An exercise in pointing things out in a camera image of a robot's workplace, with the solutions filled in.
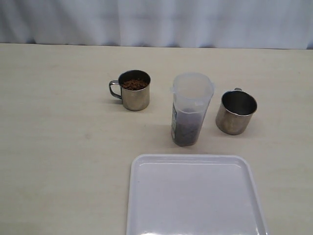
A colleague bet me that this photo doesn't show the steel mug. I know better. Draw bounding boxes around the steel mug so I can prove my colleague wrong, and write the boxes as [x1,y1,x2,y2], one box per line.
[215,88,258,135]
[109,70,151,111]

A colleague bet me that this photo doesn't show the clear plastic tall container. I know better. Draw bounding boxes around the clear plastic tall container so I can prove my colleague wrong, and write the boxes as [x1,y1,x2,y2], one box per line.
[171,72,214,147]

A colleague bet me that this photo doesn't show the white plastic tray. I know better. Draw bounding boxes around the white plastic tray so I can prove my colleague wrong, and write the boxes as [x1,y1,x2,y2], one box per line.
[126,154,269,235]

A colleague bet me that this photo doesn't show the white curtain backdrop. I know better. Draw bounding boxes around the white curtain backdrop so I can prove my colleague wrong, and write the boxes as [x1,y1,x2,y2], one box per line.
[0,0,313,49]

